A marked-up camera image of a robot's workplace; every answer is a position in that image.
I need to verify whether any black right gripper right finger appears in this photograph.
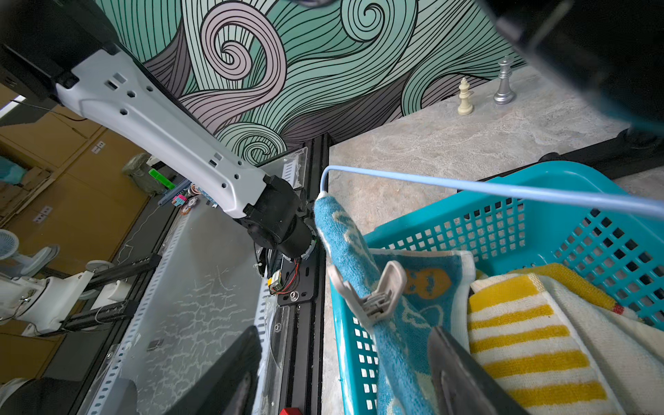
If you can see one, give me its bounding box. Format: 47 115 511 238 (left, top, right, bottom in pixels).
427 327 527 415

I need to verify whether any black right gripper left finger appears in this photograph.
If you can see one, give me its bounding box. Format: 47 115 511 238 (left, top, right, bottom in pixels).
167 326 262 414

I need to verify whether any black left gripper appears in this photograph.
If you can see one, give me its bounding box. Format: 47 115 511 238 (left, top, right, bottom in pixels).
479 1 663 134

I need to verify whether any blue rabbit print towel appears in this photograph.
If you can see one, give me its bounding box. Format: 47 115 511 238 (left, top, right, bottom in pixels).
315 191 477 414

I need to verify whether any yellow striped towel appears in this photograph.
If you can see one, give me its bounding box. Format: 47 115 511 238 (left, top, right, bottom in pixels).
468 264 663 414

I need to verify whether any grey clothespin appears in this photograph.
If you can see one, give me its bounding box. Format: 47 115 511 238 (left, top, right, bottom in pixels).
327 261 407 333

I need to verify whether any light blue wire hanger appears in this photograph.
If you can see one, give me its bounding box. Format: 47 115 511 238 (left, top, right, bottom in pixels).
320 165 663 221

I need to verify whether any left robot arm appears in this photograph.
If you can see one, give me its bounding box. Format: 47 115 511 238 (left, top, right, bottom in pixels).
1 1 663 259

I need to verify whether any black clothes rack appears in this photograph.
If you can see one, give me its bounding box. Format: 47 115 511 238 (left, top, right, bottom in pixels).
481 126 663 182

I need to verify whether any silver chess pawn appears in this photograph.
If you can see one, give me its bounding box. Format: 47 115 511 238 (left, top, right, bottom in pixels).
493 56 516 105

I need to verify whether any cream chess pawn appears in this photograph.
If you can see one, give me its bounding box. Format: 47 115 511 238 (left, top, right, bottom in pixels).
458 77 474 116

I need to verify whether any teal plastic basket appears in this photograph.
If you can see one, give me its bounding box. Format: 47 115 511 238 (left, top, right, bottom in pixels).
331 162 663 414

